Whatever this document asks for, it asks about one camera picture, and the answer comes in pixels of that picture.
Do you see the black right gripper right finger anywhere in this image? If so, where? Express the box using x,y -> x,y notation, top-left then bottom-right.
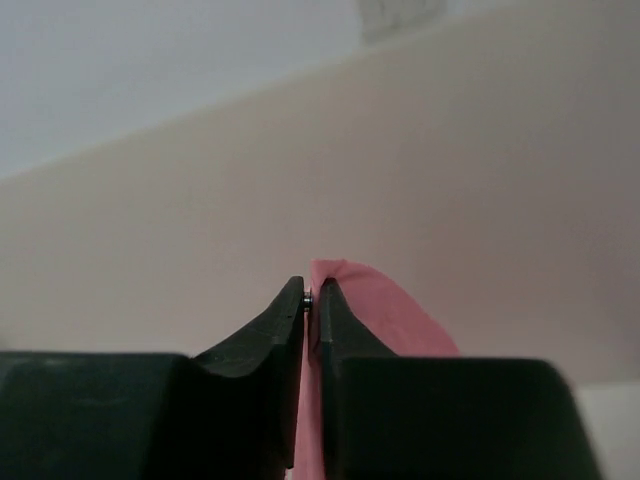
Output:
317,279 -> 602,479

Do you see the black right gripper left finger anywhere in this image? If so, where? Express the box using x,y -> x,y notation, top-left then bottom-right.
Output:
1,276 -> 305,479

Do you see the pink zip-up jacket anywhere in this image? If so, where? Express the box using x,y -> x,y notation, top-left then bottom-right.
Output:
292,259 -> 459,480

